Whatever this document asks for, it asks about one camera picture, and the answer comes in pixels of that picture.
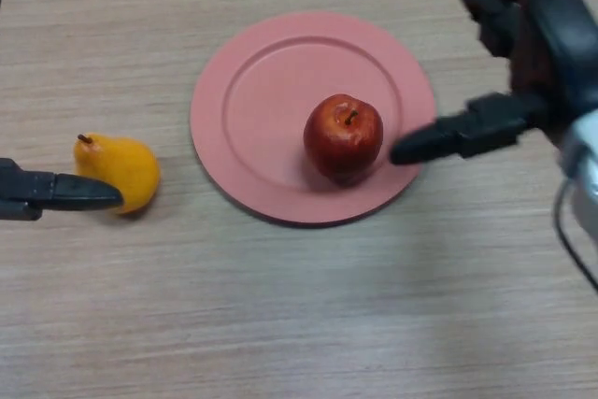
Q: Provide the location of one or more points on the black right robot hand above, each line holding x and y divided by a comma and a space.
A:
551, 34

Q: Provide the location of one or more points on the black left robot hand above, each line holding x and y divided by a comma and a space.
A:
70, 193

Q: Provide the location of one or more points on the red apple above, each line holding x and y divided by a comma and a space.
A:
343, 142

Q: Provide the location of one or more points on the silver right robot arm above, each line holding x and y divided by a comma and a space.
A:
586, 170

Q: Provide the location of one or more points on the pink round plate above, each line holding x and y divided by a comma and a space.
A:
261, 137

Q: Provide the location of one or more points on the yellow orange pear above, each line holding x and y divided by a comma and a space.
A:
126, 170

